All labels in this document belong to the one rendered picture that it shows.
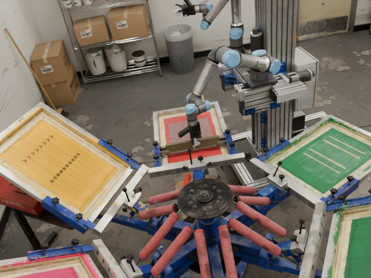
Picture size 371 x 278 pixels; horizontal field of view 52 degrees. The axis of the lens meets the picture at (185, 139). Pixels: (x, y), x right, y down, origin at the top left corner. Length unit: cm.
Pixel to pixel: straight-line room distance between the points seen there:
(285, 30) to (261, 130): 99
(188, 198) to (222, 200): 18
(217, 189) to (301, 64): 167
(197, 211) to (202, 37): 475
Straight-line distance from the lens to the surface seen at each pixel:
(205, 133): 308
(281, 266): 224
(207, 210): 199
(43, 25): 649
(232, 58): 265
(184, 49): 593
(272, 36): 321
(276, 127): 368
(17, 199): 277
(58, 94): 591
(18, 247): 409
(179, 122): 325
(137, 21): 578
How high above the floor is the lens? 277
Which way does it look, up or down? 37 degrees down
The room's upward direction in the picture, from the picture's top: 9 degrees counter-clockwise
